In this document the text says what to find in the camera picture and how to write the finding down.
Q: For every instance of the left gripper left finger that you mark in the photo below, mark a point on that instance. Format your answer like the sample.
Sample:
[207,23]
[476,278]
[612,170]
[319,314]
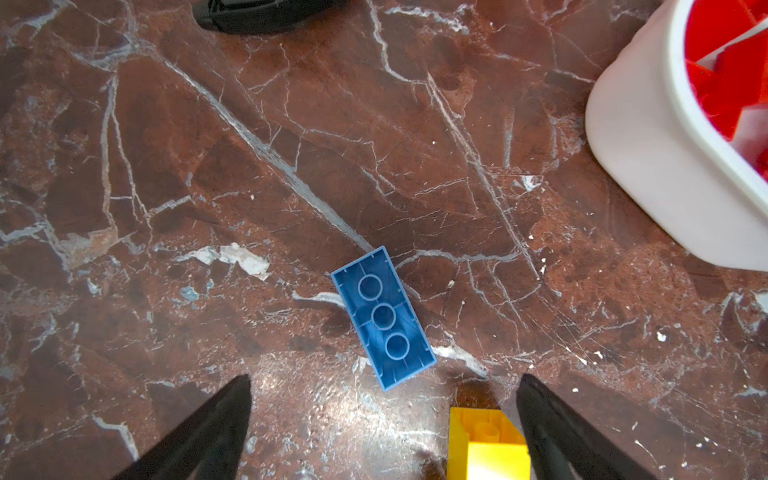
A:
[206,445]

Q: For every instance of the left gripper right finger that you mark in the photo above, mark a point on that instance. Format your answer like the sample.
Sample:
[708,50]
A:
[564,445]

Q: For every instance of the blue lego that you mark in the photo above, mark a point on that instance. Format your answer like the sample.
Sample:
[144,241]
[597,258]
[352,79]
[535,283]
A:
[383,318]

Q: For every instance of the red lego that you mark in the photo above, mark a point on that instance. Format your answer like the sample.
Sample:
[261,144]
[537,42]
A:
[737,80]
[713,23]

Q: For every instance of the yellow lego left lower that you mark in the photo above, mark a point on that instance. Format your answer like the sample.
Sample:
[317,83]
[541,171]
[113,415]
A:
[485,444]

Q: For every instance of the white rectangular bin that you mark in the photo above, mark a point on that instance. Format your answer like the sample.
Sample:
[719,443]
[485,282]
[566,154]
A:
[646,129]

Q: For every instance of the red handled tool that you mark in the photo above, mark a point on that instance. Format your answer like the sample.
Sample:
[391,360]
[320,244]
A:
[254,17]

